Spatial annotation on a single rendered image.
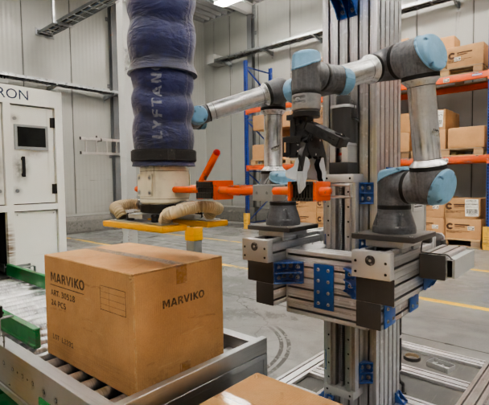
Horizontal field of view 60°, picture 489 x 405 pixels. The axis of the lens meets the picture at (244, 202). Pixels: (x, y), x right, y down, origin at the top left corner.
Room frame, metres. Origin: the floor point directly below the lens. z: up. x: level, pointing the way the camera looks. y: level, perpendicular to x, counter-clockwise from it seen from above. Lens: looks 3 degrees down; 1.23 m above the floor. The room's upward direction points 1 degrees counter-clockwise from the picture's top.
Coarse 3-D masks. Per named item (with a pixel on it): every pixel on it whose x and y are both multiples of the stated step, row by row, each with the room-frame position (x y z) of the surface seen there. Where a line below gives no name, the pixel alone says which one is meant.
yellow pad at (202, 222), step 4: (200, 212) 1.50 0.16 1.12; (176, 220) 1.52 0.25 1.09; (180, 220) 1.50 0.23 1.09; (184, 220) 1.49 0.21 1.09; (188, 220) 1.48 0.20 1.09; (192, 220) 1.47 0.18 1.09; (196, 220) 1.47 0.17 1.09; (200, 220) 1.45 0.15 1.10; (204, 220) 1.44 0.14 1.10; (208, 220) 1.45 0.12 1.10; (212, 220) 1.46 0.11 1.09; (216, 220) 1.46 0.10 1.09; (220, 220) 1.46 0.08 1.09; (224, 220) 1.47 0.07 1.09; (188, 224) 1.47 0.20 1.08; (192, 224) 1.46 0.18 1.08; (196, 224) 1.45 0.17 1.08; (200, 224) 1.43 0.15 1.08; (204, 224) 1.42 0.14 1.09; (208, 224) 1.41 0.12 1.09; (212, 224) 1.43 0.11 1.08; (216, 224) 1.44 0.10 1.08; (220, 224) 1.45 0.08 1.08; (224, 224) 1.47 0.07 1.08
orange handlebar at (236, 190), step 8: (176, 192) 1.41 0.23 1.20; (184, 192) 1.38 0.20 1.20; (192, 192) 1.35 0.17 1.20; (224, 192) 1.25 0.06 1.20; (232, 192) 1.23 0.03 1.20; (240, 192) 1.21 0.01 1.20; (248, 192) 1.19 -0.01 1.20; (280, 192) 1.12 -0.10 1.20; (320, 192) 1.04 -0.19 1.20; (328, 192) 1.05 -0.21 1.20
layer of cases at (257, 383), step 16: (240, 384) 1.39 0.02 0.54; (256, 384) 1.39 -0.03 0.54; (272, 384) 1.39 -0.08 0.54; (288, 384) 1.39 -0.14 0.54; (208, 400) 1.29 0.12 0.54; (224, 400) 1.29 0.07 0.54; (240, 400) 1.29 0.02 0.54; (256, 400) 1.28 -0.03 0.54; (272, 400) 1.28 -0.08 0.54; (288, 400) 1.28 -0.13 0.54; (304, 400) 1.28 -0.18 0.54; (320, 400) 1.28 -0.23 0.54
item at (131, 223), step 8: (128, 216) 1.45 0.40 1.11; (152, 216) 1.36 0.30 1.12; (104, 224) 1.48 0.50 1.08; (112, 224) 1.45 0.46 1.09; (120, 224) 1.42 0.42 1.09; (128, 224) 1.38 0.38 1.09; (136, 224) 1.36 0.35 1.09; (144, 224) 1.34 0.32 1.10; (152, 224) 1.32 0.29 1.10; (160, 224) 1.30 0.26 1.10; (168, 224) 1.32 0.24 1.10; (176, 224) 1.34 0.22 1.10; (184, 224) 1.34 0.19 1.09; (160, 232) 1.27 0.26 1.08; (168, 232) 1.29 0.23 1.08
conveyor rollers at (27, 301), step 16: (0, 288) 2.76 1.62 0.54; (16, 288) 2.75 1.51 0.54; (32, 288) 2.74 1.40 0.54; (0, 304) 2.36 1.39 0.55; (16, 304) 2.41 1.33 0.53; (32, 304) 2.39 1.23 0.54; (32, 320) 2.13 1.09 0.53; (32, 352) 1.70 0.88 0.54; (224, 352) 1.65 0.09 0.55; (64, 368) 1.53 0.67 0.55; (96, 384) 1.42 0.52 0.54; (112, 400) 1.29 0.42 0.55
